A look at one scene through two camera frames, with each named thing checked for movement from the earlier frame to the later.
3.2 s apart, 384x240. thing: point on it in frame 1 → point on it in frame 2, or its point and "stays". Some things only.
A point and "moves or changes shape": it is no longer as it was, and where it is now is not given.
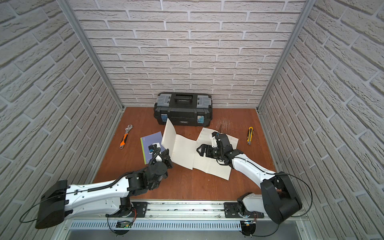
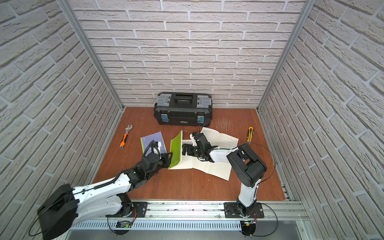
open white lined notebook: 205,138 stays
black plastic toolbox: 194,109 stays
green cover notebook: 184,152 moves or changes shape
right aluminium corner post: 307,5 stays
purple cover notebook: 147,140 stays
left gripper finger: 152,146 → 154,150
